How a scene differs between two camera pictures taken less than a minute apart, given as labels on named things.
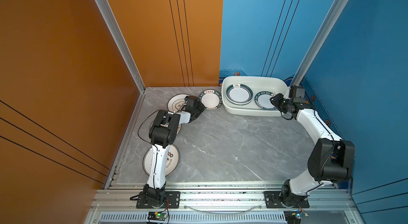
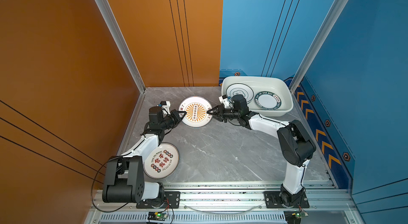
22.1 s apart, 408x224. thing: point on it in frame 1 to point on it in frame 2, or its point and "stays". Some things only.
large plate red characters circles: [172, 162] stays
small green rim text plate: [211, 99] to [268, 100]
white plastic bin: [250, 95] stays
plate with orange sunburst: [166, 125] to [196, 108]
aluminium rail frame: [225, 203] stays
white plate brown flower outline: [177, 102] to [240, 88]
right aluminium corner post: [342, 0] stays
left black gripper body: [198, 109] to [169, 122]
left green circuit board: [156, 216] stays
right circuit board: [294, 216] stays
